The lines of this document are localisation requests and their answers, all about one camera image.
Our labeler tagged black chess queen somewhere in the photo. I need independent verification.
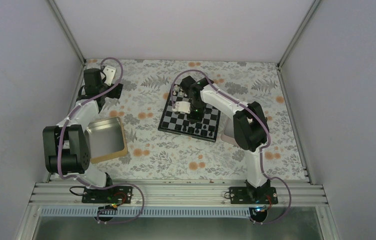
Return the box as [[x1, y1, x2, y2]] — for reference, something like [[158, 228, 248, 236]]
[[188, 126, 195, 134]]

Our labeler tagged silver tin with black pieces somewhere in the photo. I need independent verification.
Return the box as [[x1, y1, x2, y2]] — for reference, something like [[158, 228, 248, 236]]
[[221, 118, 238, 147]]

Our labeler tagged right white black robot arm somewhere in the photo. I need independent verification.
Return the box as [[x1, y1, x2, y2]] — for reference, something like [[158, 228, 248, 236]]
[[173, 76, 270, 204]]

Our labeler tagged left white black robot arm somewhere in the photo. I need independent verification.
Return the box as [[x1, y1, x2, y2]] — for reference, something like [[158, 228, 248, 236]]
[[43, 65, 123, 203]]

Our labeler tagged black grey chess board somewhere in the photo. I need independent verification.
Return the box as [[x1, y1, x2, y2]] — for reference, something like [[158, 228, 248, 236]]
[[158, 83, 224, 143]]

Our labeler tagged empty gold silver tin lid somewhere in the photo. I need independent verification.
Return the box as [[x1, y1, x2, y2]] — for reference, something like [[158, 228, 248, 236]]
[[85, 117, 128, 164]]

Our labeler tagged floral patterned table mat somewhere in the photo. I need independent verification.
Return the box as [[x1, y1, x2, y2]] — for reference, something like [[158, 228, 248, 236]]
[[75, 58, 308, 182]]

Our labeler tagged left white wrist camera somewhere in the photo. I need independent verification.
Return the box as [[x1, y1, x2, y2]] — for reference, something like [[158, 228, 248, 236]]
[[103, 65, 116, 86]]

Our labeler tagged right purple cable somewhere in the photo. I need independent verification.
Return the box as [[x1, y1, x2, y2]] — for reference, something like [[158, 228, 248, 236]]
[[170, 69, 292, 226]]

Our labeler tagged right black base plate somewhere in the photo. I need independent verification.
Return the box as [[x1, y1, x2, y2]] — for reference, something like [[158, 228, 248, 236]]
[[225, 186, 279, 205]]

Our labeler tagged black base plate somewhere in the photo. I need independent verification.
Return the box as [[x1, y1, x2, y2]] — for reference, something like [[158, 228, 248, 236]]
[[81, 186, 133, 205], [225, 186, 279, 205]]

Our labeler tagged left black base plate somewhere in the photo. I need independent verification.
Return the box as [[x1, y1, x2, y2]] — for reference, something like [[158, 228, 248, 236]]
[[81, 186, 133, 205]]

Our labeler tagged grey slotted cable duct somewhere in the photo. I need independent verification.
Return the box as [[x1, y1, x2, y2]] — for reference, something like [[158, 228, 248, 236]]
[[41, 206, 257, 219]]

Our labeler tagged aluminium rail frame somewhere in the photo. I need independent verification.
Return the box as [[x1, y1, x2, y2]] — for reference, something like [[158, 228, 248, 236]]
[[29, 181, 328, 207]]

